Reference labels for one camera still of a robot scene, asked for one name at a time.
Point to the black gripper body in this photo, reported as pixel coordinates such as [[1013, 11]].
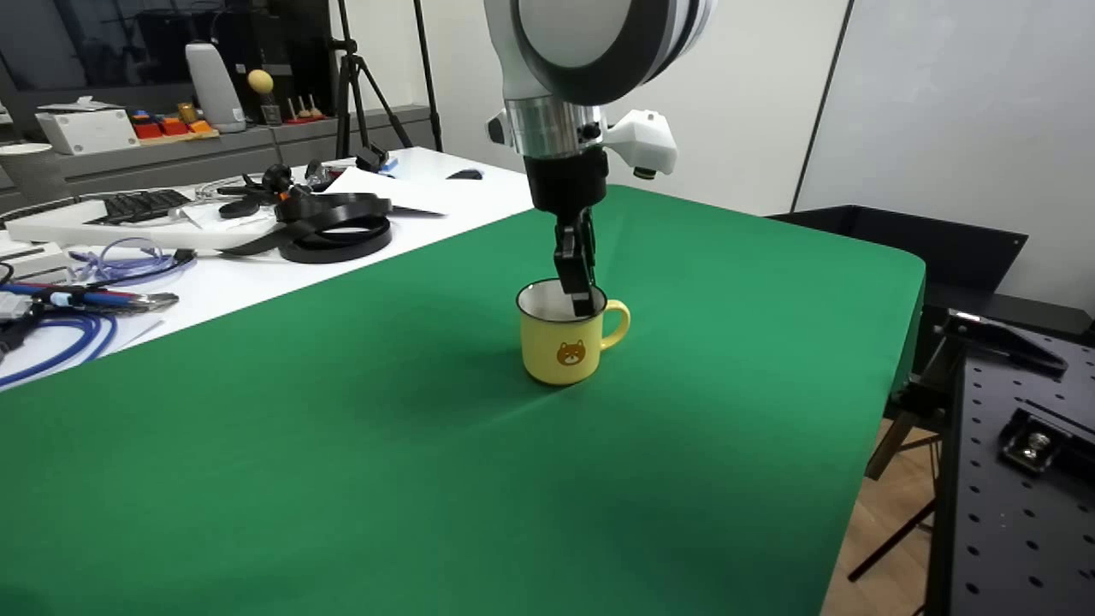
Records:
[[566, 180]]

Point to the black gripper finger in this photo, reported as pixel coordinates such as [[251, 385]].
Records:
[[566, 258], [586, 270]]

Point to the yellow enamel mug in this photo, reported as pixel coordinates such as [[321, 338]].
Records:
[[548, 346]]

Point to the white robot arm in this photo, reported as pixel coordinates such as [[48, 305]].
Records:
[[592, 47]]

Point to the black computer mouse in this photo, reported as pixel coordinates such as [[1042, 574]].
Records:
[[466, 174]]

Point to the black light stand pole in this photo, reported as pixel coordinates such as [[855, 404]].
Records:
[[424, 70]]

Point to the green table cloth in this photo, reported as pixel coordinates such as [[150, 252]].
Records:
[[456, 482]]

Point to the yellow ball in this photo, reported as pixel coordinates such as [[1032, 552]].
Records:
[[261, 84]]

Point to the orange red toy blocks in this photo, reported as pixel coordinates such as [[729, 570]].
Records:
[[171, 125]]

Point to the black keyboard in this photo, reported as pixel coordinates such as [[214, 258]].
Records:
[[144, 208]]

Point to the dark glass window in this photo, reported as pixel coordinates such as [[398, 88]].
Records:
[[139, 36]]

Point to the white small box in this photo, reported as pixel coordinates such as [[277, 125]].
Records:
[[85, 128]]

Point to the black perforated breadboard table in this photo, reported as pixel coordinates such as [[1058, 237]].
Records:
[[1013, 534]]

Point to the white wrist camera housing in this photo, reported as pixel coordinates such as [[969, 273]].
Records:
[[641, 140]]

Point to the black camera tripod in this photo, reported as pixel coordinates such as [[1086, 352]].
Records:
[[363, 79]]

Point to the black metal mount clamp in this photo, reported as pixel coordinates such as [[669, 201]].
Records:
[[1037, 442]]

